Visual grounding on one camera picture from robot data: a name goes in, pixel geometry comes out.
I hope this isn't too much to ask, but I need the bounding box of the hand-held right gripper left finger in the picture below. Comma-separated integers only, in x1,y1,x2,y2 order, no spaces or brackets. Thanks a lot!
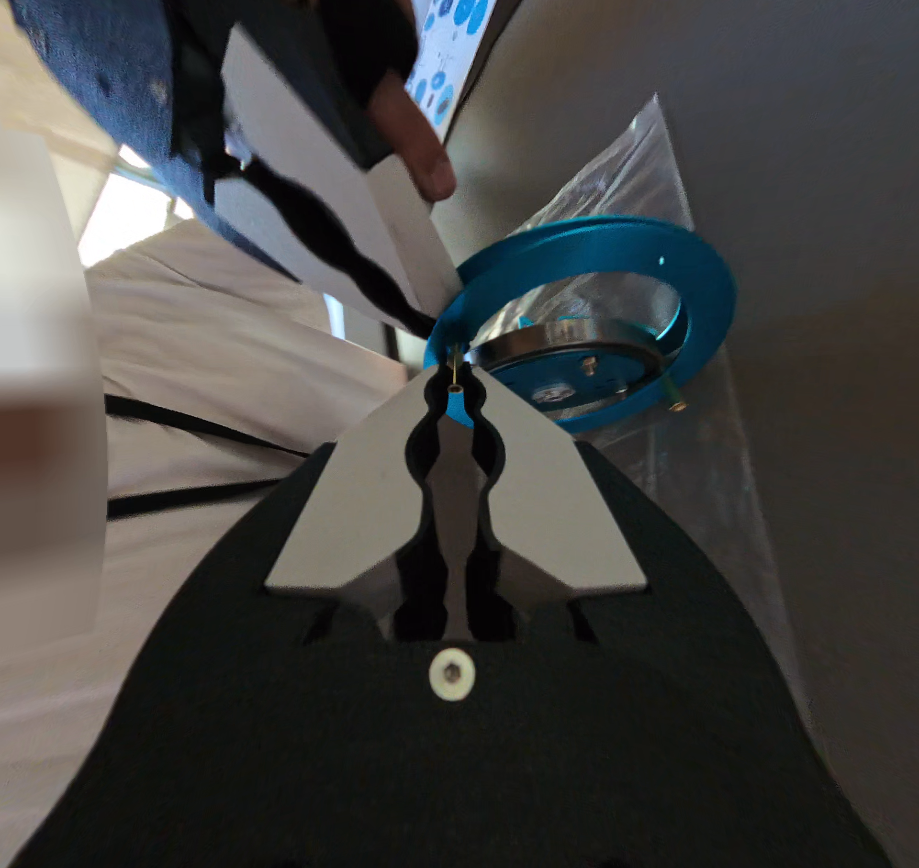
264,367,449,641

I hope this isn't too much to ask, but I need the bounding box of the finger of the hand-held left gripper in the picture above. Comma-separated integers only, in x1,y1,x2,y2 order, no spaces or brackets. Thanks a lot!
215,172,432,334
223,24,464,316

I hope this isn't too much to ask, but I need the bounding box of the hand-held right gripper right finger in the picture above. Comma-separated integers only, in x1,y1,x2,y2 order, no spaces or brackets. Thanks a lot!
467,366,649,641

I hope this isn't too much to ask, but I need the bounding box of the blue round turntable assembly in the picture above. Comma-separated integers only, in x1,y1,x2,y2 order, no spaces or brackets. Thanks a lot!
422,215,738,434

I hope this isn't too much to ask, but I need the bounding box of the person's left hand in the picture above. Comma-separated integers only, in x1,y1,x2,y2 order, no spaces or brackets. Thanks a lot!
283,0,460,203

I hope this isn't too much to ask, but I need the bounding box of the white paper sheet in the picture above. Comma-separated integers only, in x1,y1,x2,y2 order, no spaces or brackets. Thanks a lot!
402,0,518,144

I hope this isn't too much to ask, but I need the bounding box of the clear plastic bag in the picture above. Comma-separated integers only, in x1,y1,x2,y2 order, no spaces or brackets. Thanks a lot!
495,93,816,682

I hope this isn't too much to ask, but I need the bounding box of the black chest strap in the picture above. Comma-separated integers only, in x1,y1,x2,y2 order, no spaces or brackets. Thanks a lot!
105,394,310,521

